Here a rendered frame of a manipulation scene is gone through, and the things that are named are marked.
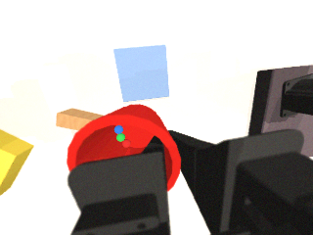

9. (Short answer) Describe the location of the wooden plank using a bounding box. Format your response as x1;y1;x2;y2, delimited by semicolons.
56;108;103;130

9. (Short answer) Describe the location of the green marble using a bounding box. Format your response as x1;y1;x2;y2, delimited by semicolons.
116;133;125;142

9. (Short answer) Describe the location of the yellow rectangular block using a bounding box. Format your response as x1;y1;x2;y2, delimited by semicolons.
0;130;34;196

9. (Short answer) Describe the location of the blue marble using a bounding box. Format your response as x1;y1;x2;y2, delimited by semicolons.
114;125;123;134

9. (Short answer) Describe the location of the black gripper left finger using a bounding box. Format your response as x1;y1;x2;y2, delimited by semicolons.
67;135;172;235

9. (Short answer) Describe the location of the red marble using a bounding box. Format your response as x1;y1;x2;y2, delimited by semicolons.
122;139;131;148

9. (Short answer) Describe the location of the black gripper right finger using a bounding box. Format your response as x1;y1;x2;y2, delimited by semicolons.
168;129;304;234

